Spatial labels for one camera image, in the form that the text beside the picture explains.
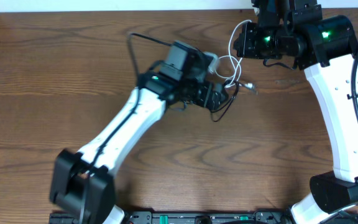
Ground white usb cable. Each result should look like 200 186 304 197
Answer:
213 19 259 94

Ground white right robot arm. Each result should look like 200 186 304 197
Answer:
233 0 358 223

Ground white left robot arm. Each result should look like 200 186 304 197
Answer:
50 41 228 223

